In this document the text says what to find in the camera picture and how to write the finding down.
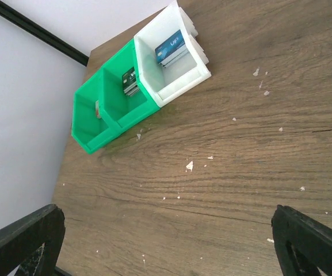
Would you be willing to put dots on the black card stack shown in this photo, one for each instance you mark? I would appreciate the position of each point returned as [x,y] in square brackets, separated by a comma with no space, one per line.
[130,85]

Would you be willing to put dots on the white storage bin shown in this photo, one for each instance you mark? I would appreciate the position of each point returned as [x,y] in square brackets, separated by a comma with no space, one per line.
[166,84]

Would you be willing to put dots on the blue card stack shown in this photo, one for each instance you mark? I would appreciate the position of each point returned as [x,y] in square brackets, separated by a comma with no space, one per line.
[171,50]

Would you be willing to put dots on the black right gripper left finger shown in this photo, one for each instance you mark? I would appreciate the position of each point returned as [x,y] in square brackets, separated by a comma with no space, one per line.
[32,244]

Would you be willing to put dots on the green double storage bin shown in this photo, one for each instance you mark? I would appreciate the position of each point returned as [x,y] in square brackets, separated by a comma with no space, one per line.
[118,112]

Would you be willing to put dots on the red white card stack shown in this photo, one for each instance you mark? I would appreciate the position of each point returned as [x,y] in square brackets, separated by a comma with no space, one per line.
[97,109]

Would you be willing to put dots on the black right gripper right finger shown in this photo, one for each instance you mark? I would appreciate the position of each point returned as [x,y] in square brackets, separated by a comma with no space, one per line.
[303,245]

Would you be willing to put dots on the black frame post left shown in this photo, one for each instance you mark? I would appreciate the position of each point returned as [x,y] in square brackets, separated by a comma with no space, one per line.
[42,34]

